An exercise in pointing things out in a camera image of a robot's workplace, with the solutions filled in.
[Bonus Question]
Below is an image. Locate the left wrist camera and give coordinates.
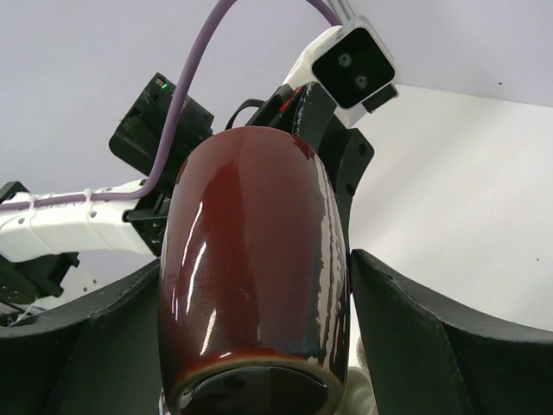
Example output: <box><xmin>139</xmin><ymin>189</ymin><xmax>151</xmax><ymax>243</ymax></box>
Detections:
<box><xmin>283</xmin><ymin>16</ymin><xmax>396</xmax><ymax>127</ymax></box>

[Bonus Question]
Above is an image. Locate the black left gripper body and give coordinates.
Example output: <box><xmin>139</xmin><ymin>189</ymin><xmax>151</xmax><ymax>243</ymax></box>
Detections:
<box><xmin>226</xmin><ymin>82</ymin><xmax>374</xmax><ymax>259</ymax></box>

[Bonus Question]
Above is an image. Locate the dark brown mug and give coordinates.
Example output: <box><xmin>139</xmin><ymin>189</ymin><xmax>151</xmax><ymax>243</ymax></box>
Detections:
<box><xmin>158</xmin><ymin>126</ymin><xmax>349</xmax><ymax>414</ymax></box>

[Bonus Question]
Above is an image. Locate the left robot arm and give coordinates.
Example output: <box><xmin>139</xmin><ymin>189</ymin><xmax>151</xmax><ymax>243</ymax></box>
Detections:
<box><xmin>1</xmin><ymin>82</ymin><xmax>374</xmax><ymax>322</ymax></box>

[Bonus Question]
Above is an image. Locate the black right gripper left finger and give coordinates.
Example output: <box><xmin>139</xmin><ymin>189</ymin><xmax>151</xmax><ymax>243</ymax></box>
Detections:
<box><xmin>1</xmin><ymin>260</ymin><xmax>162</xmax><ymax>414</ymax></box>

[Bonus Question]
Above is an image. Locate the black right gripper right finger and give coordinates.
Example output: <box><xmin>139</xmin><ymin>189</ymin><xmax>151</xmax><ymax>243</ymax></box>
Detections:
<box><xmin>350</xmin><ymin>249</ymin><xmax>552</xmax><ymax>414</ymax></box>

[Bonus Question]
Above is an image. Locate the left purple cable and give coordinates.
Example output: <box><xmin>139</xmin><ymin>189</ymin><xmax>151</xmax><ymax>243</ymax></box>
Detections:
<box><xmin>0</xmin><ymin>0</ymin><xmax>346</xmax><ymax>213</ymax></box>

